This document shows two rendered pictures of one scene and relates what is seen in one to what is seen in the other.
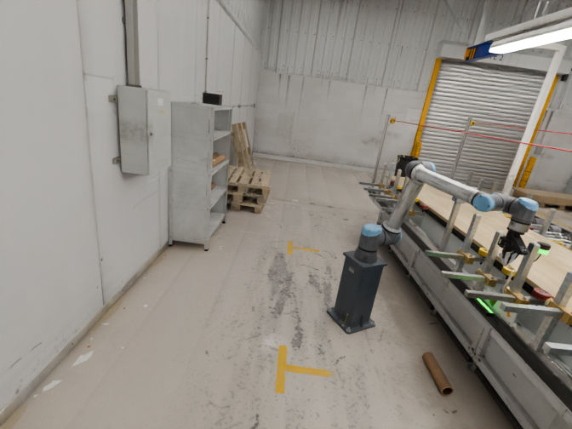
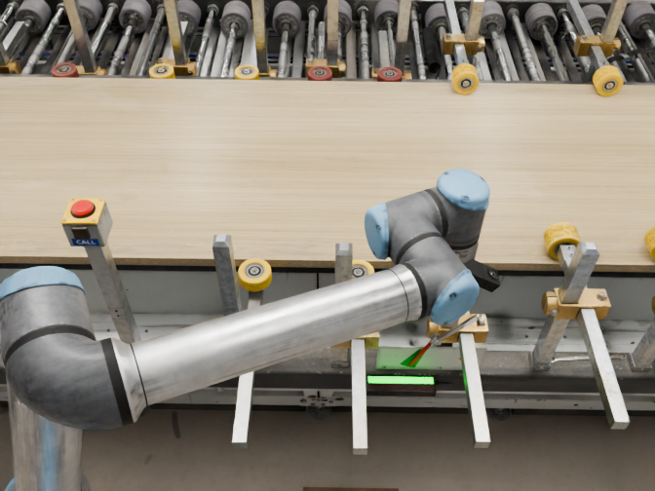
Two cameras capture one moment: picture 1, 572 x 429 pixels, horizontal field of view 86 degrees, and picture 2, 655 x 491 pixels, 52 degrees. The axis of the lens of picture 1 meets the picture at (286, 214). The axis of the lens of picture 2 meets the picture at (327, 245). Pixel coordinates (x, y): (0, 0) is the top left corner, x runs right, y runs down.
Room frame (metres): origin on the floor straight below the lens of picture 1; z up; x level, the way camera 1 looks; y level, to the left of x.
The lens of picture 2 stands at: (1.76, -0.39, 2.13)
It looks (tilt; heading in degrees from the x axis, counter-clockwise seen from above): 48 degrees down; 273
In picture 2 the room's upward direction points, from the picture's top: 1 degrees clockwise
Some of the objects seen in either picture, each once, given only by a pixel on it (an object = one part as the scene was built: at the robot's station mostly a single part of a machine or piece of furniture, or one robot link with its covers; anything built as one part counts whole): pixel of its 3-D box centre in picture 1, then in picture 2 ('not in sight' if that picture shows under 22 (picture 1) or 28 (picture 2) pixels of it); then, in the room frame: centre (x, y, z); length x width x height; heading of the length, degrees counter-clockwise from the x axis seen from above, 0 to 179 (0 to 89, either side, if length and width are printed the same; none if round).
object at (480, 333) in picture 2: (516, 297); (456, 326); (1.51, -1.32, 0.85); 0.13 x 0.06 x 0.05; 3
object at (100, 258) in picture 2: (449, 228); (116, 302); (2.29, -1.28, 0.93); 0.05 x 0.04 x 0.45; 3
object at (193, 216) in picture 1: (202, 173); not in sight; (3.55, 1.05, 0.78); 0.90 x 0.45 x 1.55; 0
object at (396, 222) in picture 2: (502, 203); (405, 228); (1.68, -1.17, 1.32); 0.12 x 0.12 x 0.09; 28
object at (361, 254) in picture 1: (366, 252); not in sight; (2.25, -0.68, 0.65); 0.19 x 0.19 x 0.10
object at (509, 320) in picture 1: (498, 305); (430, 358); (1.56, -1.29, 0.75); 0.26 x 0.01 x 0.10; 3
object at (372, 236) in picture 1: (371, 236); not in sight; (2.26, -0.69, 0.79); 0.17 x 0.15 x 0.18; 118
